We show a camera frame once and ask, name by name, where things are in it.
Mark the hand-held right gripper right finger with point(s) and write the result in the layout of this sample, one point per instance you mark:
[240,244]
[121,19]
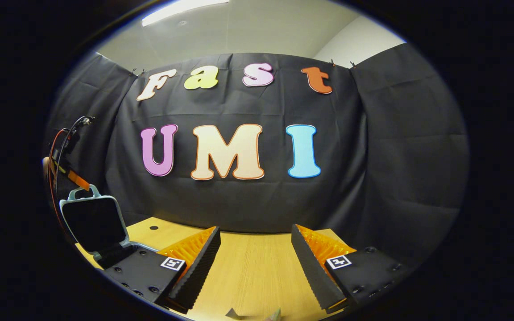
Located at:
[312,267]

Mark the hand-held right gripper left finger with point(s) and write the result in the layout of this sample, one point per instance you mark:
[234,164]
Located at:
[201,267]

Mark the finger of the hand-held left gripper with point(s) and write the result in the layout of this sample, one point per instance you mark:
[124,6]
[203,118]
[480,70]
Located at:
[78,179]

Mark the small light blue suitcase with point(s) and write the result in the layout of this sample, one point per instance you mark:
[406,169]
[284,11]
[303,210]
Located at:
[92,223]

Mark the white skin care tube green label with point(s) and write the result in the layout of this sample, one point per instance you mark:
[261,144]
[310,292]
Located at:
[235,314]

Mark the pale green skin care tube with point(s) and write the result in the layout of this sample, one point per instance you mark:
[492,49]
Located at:
[275,315]

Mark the black backdrop cloth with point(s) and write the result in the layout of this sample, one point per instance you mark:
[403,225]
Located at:
[373,156]

